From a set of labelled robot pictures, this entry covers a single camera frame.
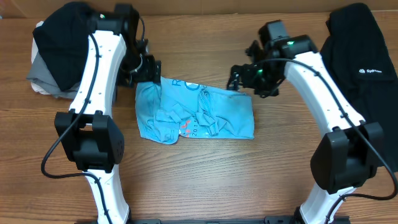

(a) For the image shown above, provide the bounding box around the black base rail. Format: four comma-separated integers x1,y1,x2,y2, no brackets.
74,207,351,224

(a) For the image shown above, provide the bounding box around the black folded garment on stack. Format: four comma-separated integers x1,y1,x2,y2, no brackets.
33,2,94,91

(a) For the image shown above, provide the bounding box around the light blue printed t-shirt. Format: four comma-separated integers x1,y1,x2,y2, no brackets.
136,78,254,144

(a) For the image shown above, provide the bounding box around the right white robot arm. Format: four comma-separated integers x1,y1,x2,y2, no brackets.
227,20,383,223

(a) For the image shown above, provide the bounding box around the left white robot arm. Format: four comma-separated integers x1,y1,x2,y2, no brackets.
41,3,161,223

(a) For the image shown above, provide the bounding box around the grey folded garment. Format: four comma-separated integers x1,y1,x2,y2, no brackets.
27,53,80,99

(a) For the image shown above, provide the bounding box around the black garment with white logo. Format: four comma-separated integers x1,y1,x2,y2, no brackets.
320,3,397,172

